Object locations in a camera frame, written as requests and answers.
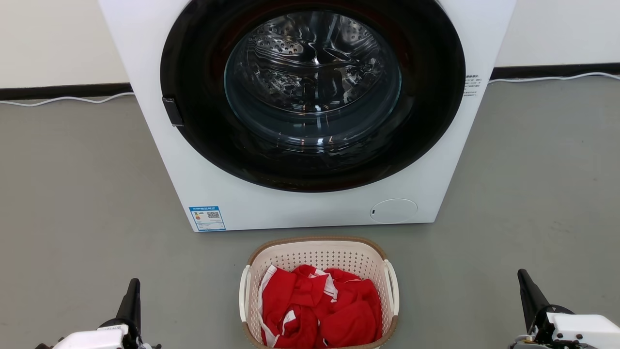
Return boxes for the white front-load washing machine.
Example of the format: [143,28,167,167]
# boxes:
[98,0,516,232]

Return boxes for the black round washer door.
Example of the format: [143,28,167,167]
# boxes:
[160,0,466,193]

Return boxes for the thin white floor cable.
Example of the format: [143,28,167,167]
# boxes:
[0,92,136,108]
[488,72,620,85]

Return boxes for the black door latch handle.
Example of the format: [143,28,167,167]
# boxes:
[162,97,185,127]

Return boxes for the blue energy label sticker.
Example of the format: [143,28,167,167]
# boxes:
[189,206,226,232]

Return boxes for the red and white garment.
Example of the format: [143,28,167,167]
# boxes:
[259,264,383,349]

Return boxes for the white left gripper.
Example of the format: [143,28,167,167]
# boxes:
[50,278,147,349]

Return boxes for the cream perforated laundry basket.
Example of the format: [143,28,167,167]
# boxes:
[239,236,400,349]

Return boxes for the black wall baseboard strip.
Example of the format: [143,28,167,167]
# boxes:
[0,82,133,101]
[490,63,620,81]

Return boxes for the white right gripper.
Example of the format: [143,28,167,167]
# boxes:
[512,269,620,349]

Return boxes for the steel perforated washer drum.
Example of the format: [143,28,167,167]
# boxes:
[225,11,402,146]

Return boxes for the round white filter cover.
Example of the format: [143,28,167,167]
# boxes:
[370,199,418,224]

